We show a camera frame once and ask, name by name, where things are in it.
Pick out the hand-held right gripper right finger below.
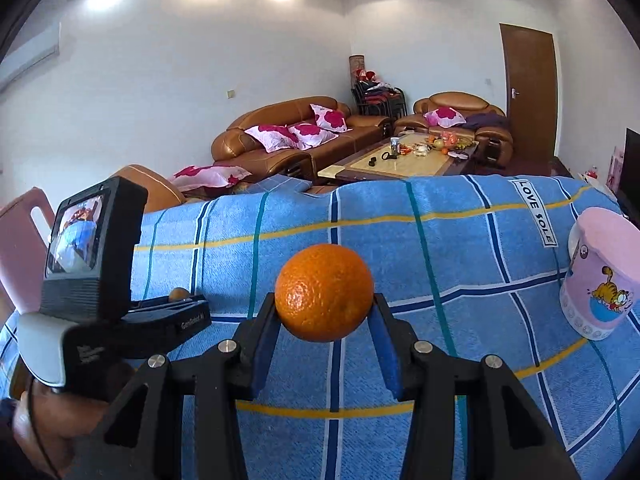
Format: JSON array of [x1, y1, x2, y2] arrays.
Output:
[[369, 292, 581, 480]]

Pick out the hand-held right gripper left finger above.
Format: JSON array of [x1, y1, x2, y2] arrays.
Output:
[[65, 292, 284, 480]]

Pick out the large orange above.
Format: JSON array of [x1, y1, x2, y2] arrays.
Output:
[[274, 243, 375, 343]]

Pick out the person's left hand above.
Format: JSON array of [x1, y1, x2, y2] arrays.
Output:
[[12, 381, 113, 478]]

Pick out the pink plastic chair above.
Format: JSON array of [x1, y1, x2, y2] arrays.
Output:
[[0, 187, 56, 312]]

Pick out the blue plaid blanket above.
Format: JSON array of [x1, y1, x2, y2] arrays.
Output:
[[0, 175, 640, 480]]

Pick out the brown leather ottoman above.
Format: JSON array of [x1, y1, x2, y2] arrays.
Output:
[[110, 164, 187, 213]]

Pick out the large pink floral cushion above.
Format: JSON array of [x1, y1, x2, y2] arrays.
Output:
[[170, 165, 252, 192]]

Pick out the brown leather sofa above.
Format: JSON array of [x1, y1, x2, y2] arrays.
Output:
[[211, 96, 394, 182]]

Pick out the wooden coffee table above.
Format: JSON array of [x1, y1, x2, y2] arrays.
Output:
[[317, 131, 480, 184]]

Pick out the pink floral pillow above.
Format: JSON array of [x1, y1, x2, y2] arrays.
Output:
[[244, 124, 301, 154], [289, 121, 340, 150], [310, 104, 349, 134], [424, 107, 466, 130]]

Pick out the assorted fruit pile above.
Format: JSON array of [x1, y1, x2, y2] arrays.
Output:
[[400, 130, 476, 158]]

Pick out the pink lidded cartoon bucket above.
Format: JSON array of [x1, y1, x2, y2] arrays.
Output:
[[559, 206, 640, 342]]

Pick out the stacked black chairs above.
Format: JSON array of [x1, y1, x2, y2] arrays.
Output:
[[351, 82, 407, 120]]

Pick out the purple cloth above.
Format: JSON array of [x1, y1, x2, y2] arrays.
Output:
[[465, 113, 509, 134]]

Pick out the brown leather armchair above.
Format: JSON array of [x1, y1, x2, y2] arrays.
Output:
[[395, 91, 514, 167]]

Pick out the white air conditioner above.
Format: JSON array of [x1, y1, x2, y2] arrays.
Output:
[[0, 22, 61, 94]]

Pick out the tall patterned cylinder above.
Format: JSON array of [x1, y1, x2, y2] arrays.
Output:
[[348, 55, 366, 92]]

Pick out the brown wooden door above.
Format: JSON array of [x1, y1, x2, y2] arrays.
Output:
[[499, 23, 559, 163]]

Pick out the black television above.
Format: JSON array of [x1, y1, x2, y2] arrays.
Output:
[[620, 128, 640, 211]]

